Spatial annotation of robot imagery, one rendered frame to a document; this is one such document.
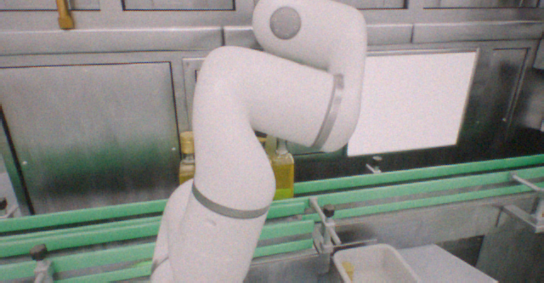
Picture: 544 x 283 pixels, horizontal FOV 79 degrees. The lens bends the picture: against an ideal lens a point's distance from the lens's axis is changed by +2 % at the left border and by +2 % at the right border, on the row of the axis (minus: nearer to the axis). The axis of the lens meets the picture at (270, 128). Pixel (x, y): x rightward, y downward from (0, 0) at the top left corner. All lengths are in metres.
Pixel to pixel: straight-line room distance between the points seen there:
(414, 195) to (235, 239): 0.79
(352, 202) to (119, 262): 0.60
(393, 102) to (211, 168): 0.85
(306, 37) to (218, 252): 0.25
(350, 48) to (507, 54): 1.01
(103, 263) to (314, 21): 0.65
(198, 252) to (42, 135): 0.76
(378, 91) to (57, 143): 0.91
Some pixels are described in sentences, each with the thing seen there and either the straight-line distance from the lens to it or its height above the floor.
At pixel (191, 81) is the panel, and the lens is 0.89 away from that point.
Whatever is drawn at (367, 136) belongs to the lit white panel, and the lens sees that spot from 1.08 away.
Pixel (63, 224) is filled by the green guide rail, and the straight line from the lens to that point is 1.00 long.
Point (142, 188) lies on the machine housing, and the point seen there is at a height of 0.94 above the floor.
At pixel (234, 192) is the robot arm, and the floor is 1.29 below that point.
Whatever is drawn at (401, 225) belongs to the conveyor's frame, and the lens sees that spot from 1.07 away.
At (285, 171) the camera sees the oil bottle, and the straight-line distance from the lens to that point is 0.85.
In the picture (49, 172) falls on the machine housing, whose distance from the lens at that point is 1.08.
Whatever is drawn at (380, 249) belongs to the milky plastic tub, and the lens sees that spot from 0.98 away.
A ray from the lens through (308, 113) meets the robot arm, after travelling 0.33.
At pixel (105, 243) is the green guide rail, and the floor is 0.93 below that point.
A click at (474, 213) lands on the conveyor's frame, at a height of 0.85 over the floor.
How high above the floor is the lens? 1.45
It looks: 21 degrees down
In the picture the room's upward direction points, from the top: straight up
